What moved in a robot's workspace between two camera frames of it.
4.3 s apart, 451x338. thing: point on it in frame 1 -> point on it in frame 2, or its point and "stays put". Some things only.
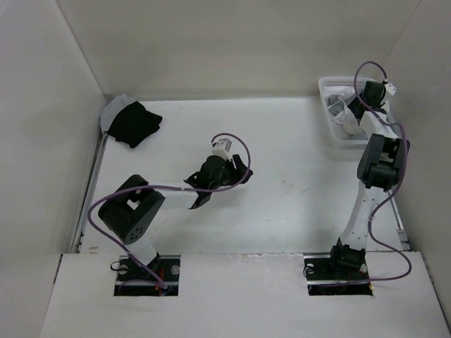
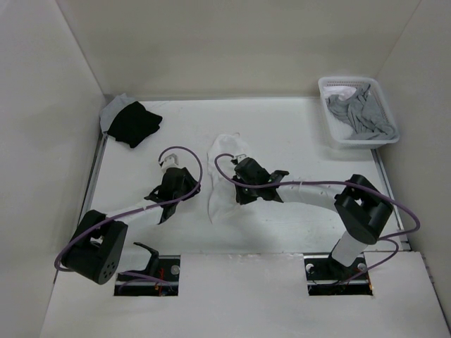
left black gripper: (240, 169) -> (192, 186)
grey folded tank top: (107, 114) stays put
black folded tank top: (132, 123) stays put
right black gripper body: (354, 104) -> (237, 178)
